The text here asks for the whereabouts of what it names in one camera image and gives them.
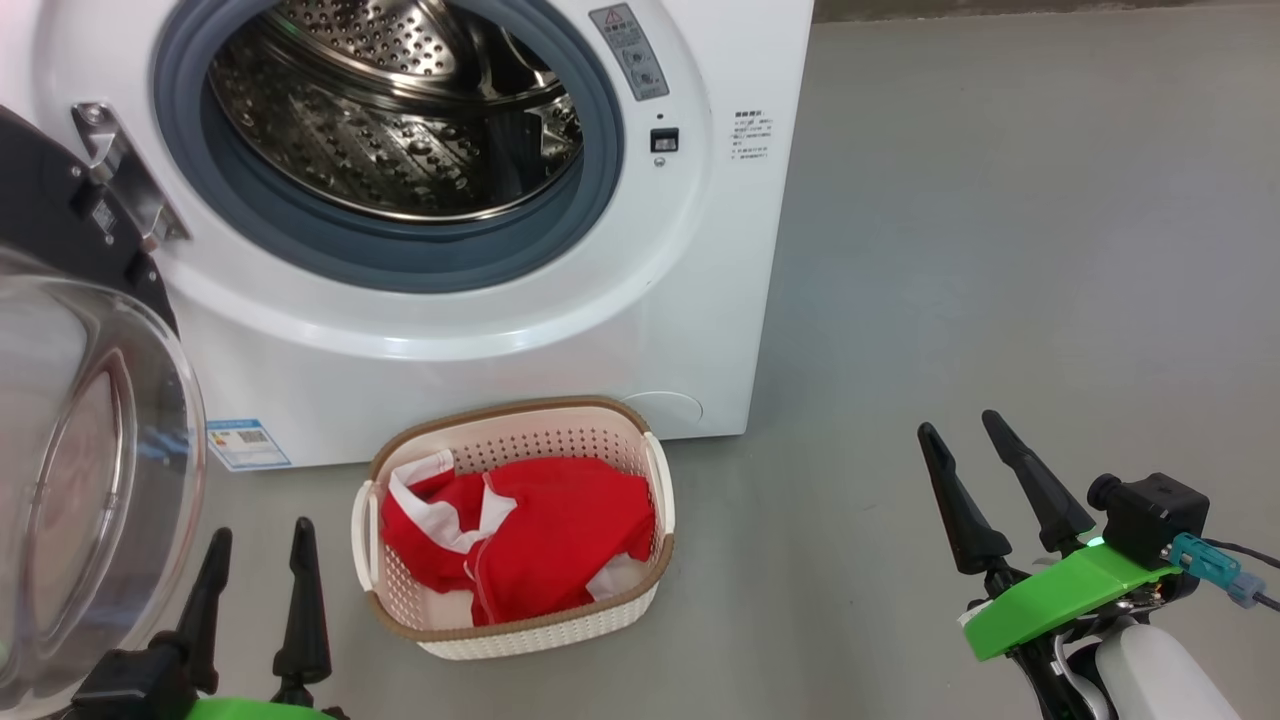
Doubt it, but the cream basket with brown rim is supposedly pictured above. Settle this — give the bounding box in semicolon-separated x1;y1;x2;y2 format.
351;396;676;661

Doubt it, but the grey rubber door gasket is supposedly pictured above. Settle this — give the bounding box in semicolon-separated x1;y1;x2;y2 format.
152;0;626;294

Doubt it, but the perforated steel washer drum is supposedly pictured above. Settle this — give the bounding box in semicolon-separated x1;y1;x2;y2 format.
208;0;584;223

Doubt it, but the small printed text label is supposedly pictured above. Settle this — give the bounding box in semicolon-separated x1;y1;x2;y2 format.
732;110;773;161

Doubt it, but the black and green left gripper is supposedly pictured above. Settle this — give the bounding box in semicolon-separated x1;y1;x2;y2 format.
70;517;346;720

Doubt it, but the white front-load washing machine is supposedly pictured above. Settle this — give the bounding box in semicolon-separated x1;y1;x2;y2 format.
0;0;816;471

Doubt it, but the black round glass washer door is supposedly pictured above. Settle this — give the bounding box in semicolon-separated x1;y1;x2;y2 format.
0;105;208;716

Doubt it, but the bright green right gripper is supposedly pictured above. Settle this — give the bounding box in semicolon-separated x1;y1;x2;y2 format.
917;410;1181;720

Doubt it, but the chrome metal door hinge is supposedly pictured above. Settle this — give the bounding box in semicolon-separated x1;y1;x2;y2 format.
72;101;191;251

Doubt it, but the red and white garment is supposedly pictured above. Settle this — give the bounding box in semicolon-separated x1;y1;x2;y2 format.
380;450;657;628

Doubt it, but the grey warning sticker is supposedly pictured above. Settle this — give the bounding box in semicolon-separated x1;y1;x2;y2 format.
588;3;670;102

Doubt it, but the thin black camera cable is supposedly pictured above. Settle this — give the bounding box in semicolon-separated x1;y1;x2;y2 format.
1205;538;1280;611

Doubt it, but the blue energy label sticker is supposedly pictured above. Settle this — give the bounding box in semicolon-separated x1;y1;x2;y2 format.
206;418;292;472

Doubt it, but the dark grey baseboard strip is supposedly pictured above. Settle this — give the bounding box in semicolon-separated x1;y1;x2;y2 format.
813;0;1280;23

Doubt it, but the round white filter cover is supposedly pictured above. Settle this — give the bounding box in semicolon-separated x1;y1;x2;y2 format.
620;391;704;436

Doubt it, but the teal cable connector plug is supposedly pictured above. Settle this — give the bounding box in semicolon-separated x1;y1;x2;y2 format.
1165;533;1266;608

